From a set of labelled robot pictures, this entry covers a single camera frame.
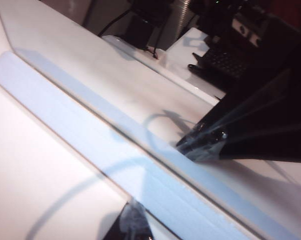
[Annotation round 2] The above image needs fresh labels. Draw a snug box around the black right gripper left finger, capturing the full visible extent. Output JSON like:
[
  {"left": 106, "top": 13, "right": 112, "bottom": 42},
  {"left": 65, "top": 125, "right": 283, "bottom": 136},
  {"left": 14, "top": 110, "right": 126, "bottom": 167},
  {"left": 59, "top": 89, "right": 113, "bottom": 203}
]
[{"left": 100, "top": 200, "right": 154, "bottom": 240}]

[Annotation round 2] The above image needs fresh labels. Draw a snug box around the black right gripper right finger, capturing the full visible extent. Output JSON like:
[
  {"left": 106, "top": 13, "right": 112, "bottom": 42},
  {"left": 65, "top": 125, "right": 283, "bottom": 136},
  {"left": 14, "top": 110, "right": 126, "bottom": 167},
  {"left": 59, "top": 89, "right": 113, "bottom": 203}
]
[{"left": 175, "top": 57, "right": 301, "bottom": 164}]

